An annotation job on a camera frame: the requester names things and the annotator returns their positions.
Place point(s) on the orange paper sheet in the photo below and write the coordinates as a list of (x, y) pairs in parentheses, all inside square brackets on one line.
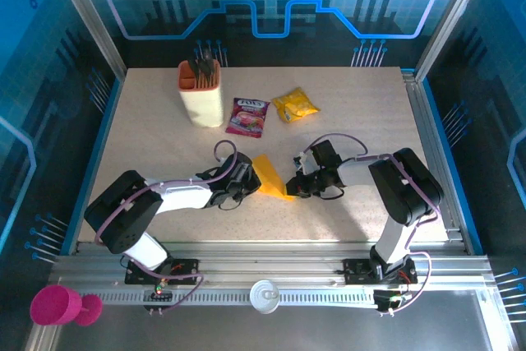
[(269, 176)]

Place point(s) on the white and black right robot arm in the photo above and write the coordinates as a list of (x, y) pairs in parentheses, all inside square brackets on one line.
[(402, 190)]

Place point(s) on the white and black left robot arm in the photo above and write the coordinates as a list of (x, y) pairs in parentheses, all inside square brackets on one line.
[(119, 215)]

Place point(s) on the purple candy bag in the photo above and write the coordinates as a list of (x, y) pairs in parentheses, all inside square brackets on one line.
[(247, 118)]

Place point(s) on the yellow snack bag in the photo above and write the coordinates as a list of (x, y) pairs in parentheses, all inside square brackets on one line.
[(295, 105)]

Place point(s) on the cream knife block orange top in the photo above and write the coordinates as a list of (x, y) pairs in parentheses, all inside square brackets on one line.
[(203, 106)]

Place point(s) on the black electronics board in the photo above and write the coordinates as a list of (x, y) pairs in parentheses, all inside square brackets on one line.
[(388, 301), (158, 299)]

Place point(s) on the pink plastic goblet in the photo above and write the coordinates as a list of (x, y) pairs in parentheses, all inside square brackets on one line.
[(53, 306)]

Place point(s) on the aluminium mounting rail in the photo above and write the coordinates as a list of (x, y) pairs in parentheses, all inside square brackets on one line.
[(267, 262)]

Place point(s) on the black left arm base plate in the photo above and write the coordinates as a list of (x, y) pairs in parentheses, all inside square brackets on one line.
[(187, 271)]

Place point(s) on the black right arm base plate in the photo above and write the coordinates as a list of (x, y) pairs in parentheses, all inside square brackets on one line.
[(355, 271)]

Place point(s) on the aluminium side rail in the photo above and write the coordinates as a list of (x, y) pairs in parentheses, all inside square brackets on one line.
[(427, 121)]

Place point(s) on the aluminium frame post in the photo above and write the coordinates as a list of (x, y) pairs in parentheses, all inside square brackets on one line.
[(452, 18), (88, 18)]

